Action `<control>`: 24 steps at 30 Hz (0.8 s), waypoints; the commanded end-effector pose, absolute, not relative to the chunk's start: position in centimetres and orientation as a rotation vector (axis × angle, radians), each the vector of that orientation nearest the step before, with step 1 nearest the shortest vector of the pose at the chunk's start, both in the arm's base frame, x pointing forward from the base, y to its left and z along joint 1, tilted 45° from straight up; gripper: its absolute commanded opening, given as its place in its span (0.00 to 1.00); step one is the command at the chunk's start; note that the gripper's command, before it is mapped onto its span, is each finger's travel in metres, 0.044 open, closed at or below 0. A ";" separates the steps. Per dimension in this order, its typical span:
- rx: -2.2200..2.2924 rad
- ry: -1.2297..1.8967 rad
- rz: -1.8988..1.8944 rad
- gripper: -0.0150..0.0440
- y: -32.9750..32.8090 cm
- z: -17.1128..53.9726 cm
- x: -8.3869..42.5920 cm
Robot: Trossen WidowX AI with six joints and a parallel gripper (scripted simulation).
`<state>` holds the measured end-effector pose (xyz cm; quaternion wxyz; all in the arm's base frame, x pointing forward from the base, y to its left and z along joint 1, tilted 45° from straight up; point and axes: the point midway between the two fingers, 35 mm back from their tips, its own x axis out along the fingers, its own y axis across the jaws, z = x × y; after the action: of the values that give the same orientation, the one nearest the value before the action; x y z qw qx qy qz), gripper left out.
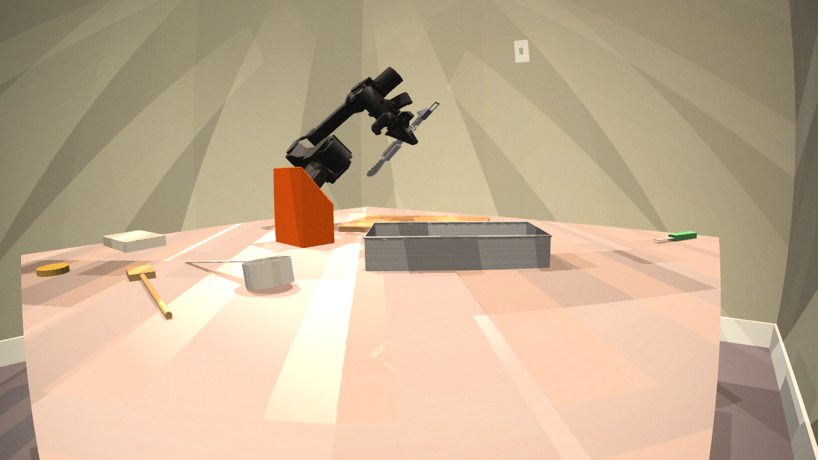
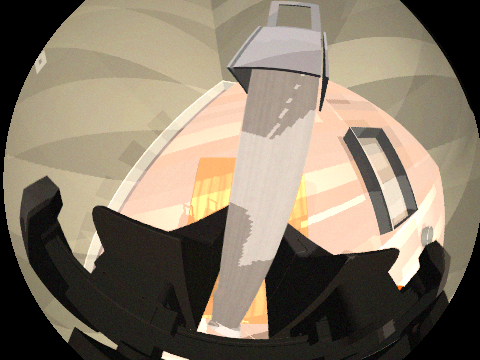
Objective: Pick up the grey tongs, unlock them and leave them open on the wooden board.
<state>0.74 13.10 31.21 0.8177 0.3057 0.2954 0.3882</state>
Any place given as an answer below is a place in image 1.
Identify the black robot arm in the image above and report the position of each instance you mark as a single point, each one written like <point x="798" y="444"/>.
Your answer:
<point x="329" y="153"/>

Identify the white rectangular block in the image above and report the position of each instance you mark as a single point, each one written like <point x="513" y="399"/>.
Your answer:
<point x="134" y="240"/>

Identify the grey rectangular tin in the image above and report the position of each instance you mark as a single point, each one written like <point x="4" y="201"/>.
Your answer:
<point x="455" y="245"/>

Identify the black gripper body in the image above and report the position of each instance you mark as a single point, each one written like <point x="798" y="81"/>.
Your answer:
<point x="383" y="117"/>

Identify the grey saucepan with long thin handle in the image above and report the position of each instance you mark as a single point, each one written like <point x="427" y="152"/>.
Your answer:
<point x="264" y="273"/>

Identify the yellow cylinder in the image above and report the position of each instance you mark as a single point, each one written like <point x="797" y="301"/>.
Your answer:
<point x="52" y="269"/>

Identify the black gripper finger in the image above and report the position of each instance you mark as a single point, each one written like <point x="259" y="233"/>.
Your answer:
<point x="406" y="123"/>
<point x="399" y="132"/>

